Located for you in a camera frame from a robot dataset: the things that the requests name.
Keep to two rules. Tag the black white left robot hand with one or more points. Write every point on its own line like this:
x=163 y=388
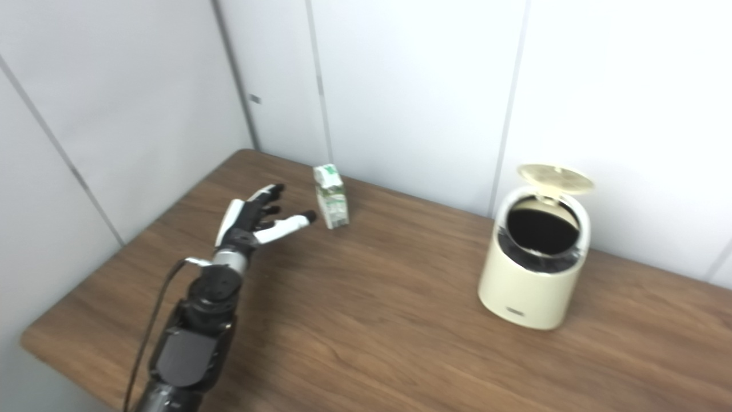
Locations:
x=237 y=226

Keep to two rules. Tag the green white milk carton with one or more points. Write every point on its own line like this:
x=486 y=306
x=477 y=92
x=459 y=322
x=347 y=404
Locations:
x=332 y=200

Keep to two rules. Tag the cream-colored bin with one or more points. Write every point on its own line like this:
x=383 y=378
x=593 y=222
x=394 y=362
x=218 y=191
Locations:
x=526 y=292

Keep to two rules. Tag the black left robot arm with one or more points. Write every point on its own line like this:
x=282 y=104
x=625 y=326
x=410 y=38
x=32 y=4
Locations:
x=191 y=349

